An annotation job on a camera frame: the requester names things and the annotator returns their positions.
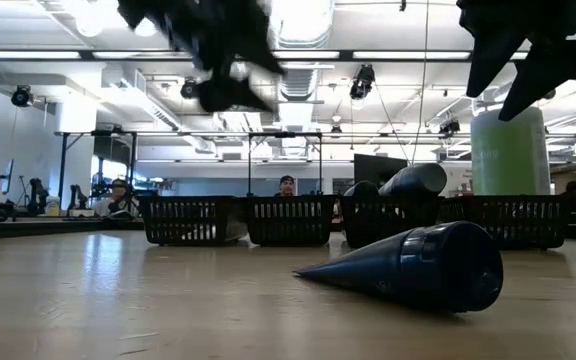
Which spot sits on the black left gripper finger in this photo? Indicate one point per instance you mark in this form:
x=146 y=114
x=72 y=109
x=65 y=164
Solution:
x=230 y=97
x=263 y=57

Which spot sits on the black monitor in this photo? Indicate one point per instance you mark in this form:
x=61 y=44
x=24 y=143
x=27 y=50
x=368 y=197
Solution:
x=375 y=170

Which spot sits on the black ceiling camera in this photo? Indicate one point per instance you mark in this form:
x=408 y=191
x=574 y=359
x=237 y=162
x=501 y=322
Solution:
x=449 y=127
x=21 y=96
x=362 y=84
x=188 y=90

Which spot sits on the green wipes canister white lid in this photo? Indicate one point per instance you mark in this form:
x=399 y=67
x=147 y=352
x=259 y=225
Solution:
x=508 y=160

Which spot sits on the person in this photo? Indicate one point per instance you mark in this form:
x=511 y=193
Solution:
x=286 y=186
x=575 y=197
x=113 y=200

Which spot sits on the black background robot arm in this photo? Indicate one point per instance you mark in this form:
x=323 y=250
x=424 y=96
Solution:
x=37 y=197
x=77 y=197

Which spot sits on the black metal stand frame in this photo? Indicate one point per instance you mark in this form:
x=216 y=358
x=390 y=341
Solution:
x=63 y=165
x=249 y=165

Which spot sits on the dark blue travel tube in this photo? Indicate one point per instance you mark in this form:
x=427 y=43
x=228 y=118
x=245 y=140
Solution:
x=433 y=267

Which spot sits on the black plastic slotted basket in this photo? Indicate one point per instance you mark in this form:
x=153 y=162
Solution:
x=513 y=220
x=188 y=220
x=290 y=220
x=388 y=220

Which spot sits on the black aluminium table frame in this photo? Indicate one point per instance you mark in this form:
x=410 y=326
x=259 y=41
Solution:
x=43 y=227

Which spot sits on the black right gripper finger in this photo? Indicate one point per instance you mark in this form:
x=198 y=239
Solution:
x=563 y=65
x=495 y=60

